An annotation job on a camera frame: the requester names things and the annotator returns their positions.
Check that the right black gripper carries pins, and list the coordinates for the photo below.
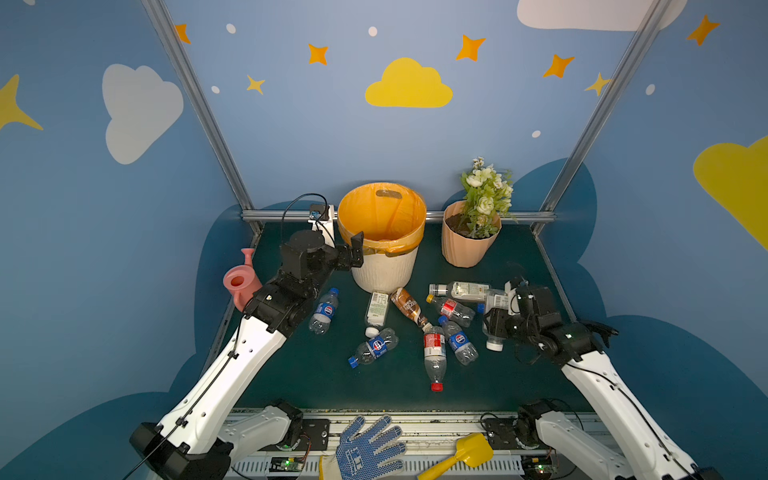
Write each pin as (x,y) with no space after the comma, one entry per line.
(498,321)

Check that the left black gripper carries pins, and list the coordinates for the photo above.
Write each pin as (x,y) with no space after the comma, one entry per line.
(347,257)

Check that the green white label bottle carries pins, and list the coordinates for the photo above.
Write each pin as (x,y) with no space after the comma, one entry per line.
(376,314)

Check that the brown tea bottle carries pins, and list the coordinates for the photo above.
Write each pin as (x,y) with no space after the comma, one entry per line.
(409,307)

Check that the clear bottle white label top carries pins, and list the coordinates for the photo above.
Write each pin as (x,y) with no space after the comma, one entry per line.
(461,291)

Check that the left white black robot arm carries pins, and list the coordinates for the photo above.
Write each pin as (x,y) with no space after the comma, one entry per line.
(193,441)

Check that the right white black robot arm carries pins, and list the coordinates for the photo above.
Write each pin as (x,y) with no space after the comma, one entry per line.
(644,450)

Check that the white ribbed waste bin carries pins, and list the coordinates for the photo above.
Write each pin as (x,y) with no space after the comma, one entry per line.
(384,272)

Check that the orange bin liner bag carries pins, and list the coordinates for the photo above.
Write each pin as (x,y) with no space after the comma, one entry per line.
(391,217)

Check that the red label yellow cap bottle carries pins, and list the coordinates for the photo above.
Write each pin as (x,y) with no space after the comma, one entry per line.
(452,310)

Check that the Pepsi bottle far left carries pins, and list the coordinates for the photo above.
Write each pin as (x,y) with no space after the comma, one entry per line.
(324,312)

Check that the Pepsi bottle centre right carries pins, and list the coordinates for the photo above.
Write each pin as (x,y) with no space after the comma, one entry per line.
(459,342)

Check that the Pepsi bottle centre blue cap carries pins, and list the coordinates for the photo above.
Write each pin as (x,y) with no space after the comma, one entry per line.
(372,349)

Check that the peach ribbed flower pot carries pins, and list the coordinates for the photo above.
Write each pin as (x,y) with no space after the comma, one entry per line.
(460,251)

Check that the red label cola bottle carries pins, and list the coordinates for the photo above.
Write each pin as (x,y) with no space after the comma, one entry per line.
(435,359)

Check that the pink watering can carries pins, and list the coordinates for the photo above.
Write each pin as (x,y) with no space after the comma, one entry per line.
(242,281)

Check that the artificial white flower plant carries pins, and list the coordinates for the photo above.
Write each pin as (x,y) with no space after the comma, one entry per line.
(487,199)

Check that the yellow toy shovel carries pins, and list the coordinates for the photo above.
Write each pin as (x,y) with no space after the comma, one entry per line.
(472,450)

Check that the right controller board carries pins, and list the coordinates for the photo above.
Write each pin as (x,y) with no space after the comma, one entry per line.
(538,467)

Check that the controller board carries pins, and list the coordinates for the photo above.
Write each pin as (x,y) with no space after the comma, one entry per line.
(287,465)
(538,467)

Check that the blue dotted work glove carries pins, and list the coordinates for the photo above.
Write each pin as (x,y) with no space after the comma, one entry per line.
(372,452)

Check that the left controller board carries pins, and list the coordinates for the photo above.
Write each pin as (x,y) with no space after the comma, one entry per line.
(287,465)

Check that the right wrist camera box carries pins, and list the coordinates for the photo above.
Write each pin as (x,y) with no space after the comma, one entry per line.
(512,303)

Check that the aluminium frame rear bar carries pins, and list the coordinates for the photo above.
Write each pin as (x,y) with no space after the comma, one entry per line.
(525,218)

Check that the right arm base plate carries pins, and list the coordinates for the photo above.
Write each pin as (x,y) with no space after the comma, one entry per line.
(510,433)

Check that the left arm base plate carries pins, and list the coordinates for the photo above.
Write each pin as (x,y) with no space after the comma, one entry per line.
(310,433)

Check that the aluminium frame left post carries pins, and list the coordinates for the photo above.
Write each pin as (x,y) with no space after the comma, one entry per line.
(161,20)

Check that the aluminium frame post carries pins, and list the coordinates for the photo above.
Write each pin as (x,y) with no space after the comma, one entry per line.
(641,42)
(161,20)

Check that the aluminium frame right post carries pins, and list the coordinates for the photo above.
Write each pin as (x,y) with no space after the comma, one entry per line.
(641,42)

